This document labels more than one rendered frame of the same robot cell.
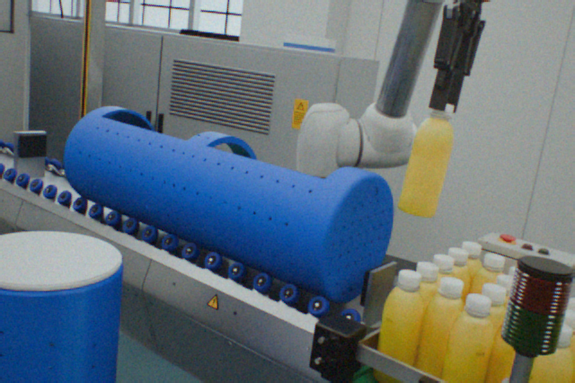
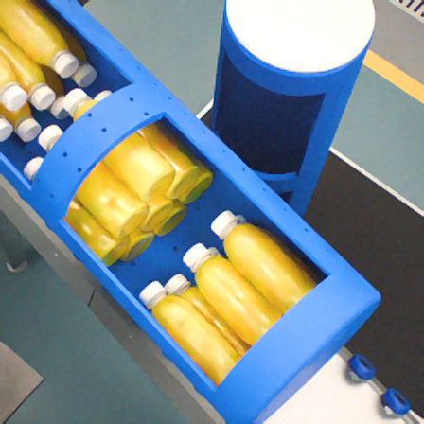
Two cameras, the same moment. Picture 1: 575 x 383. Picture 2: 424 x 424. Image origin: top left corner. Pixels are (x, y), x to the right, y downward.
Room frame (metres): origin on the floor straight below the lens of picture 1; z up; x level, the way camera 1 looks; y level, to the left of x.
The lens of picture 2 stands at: (2.09, 0.39, 2.25)
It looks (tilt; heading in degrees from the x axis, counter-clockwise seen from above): 64 degrees down; 183
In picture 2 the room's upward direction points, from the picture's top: 8 degrees clockwise
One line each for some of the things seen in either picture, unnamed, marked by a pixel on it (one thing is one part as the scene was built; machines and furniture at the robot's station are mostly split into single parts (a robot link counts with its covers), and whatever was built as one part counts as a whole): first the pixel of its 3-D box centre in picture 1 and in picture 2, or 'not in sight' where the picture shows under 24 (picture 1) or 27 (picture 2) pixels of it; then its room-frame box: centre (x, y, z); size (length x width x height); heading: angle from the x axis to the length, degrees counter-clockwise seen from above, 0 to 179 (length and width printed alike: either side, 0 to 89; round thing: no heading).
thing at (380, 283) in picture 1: (375, 293); not in sight; (1.19, -0.21, 0.99); 0.10 x 0.02 x 0.12; 144
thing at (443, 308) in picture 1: (440, 338); not in sight; (1.01, -0.30, 0.99); 0.07 x 0.07 x 0.19
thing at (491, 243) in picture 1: (525, 268); not in sight; (1.30, -0.55, 1.05); 0.20 x 0.10 x 0.10; 54
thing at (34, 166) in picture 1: (30, 155); not in sight; (1.97, 0.87, 1.00); 0.10 x 0.04 x 0.15; 144
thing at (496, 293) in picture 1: (493, 293); not in sight; (1.00, -0.38, 1.09); 0.04 x 0.04 x 0.02
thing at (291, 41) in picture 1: (309, 44); not in sight; (3.23, -0.01, 1.48); 0.24 x 0.12 x 0.08; 70
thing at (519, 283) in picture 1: (540, 288); not in sight; (0.67, -0.31, 1.23); 0.06 x 0.06 x 0.04
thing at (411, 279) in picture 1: (409, 279); not in sight; (1.01, -0.23, 1.09); 0.04 x 0.04 x 0.02
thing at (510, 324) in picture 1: (532, 324); not in sight; (0.67, -0.31, 1.18); 0.06 x 0.06 x 0.05
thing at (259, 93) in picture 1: (181, 157); not in sight; (3.63, 0.68, 0.72); 2.15 x 0.54 x 1.45; 62
